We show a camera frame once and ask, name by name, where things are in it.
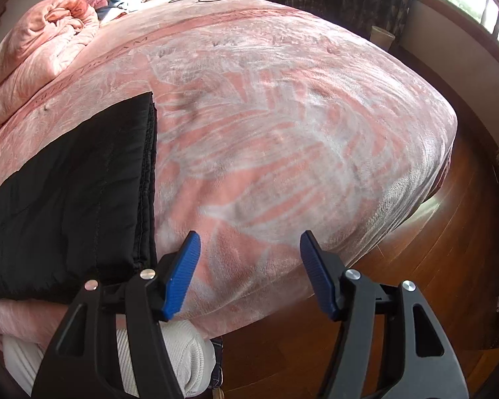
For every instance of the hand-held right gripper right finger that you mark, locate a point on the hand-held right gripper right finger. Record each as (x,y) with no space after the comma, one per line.
(316,274)

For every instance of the black pants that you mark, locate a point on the black pants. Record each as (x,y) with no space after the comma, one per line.
(66,195)

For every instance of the blue garment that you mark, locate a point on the blue garment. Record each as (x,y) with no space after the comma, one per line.
(120,2)

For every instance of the plaid cloth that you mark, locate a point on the plaid cloth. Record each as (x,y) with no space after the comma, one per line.
(311,0)

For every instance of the pink patterned bed blanket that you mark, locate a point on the pink patterned bed blanket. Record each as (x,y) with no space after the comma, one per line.
(274,133)

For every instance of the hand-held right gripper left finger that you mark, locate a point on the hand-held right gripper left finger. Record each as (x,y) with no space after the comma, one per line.
(183,274)

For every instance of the white waste bin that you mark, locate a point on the white waste bin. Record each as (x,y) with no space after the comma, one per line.
(381,38)

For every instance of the folded pink comforter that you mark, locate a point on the folded pink comforter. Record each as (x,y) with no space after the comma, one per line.
(33,50)

